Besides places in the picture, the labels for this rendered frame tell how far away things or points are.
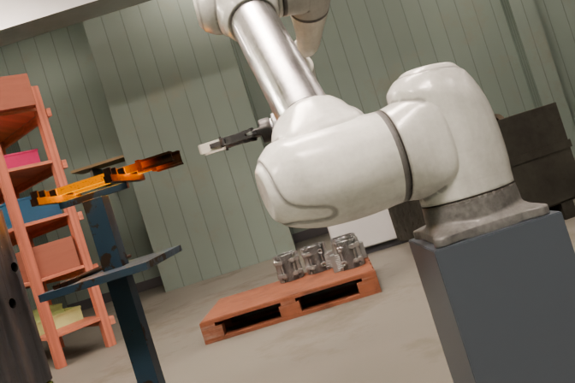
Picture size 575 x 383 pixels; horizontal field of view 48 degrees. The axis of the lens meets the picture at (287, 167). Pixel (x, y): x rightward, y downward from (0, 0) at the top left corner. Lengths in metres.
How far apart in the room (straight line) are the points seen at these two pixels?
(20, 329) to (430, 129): 1.13
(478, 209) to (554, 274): 0.14
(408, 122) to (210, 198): 6.34
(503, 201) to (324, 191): 0.28
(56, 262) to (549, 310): 4.24
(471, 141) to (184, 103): 6.47
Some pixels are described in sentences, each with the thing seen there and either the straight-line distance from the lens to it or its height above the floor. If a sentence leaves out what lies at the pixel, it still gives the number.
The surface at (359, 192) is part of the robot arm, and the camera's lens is 0.97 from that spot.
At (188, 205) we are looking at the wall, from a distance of 7.31.
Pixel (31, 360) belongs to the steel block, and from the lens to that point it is 1.73.
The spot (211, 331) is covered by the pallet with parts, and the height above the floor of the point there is 0.07.
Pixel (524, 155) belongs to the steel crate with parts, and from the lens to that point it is 4.34.
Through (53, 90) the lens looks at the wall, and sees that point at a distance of 8.77.
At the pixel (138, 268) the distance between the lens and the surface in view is 1.73.
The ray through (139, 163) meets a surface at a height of 0.94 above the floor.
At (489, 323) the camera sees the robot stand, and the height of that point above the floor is 0.47.
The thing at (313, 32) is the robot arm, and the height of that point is 1.10.
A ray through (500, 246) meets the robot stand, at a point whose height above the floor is 0.58.
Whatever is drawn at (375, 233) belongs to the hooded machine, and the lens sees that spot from 5.36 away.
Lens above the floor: 0.76
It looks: 1 degrees up
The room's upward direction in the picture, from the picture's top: 17 degrees counter-clockwise
